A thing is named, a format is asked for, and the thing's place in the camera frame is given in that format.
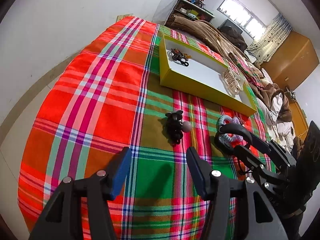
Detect dark hair ties pile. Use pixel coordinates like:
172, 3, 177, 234
167, 48, 192, 67

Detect black hair tie pink ball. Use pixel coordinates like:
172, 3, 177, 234
165, 110, 192, 145

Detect wall socket plate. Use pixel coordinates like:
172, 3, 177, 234
116, 14, 132, 22

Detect window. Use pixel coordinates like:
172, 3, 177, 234
217, 0, 266, 41

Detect yellow-green tray box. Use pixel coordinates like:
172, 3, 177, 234
159, 35, 257, 116

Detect folded plaid cloth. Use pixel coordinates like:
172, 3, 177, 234
228, 53, 264, 90

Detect dark jacket on chair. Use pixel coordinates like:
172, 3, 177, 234
218, 19, 247, 52

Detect patterned curtain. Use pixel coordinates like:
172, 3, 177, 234
247, 13, 293, 64

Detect shelf with clutter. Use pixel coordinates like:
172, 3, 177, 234
168, 0, 215, 22

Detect red plaid bed sheet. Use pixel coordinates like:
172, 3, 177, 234
17, 16, 278, 240

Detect blue spiral hair tie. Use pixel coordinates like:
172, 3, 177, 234
216, 115, 237, 144

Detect wooden wardrobe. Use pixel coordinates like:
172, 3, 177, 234
261, 31, 319, 90

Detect purple spiral hair tie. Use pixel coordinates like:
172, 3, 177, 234
226, 116, 247, 143

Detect beige hair claw clip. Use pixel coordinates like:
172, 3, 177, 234
222, 68, 245, 96

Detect brown fleece blanket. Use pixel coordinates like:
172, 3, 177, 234
165, 16, 292, 122

